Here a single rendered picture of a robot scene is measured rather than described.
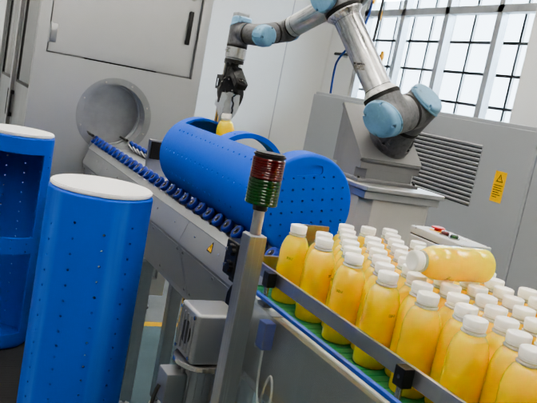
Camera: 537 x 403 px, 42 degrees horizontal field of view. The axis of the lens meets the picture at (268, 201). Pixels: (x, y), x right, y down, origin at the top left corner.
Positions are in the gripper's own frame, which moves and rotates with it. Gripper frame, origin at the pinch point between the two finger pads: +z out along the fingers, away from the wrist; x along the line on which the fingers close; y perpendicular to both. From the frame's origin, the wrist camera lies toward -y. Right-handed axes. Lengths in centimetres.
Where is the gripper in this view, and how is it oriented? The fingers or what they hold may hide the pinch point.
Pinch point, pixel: (226, 114)
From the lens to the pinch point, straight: 258.8
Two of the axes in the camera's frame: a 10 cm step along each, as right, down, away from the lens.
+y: -4.4, -2.2, 8.7
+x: -8.8, -1.0, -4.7
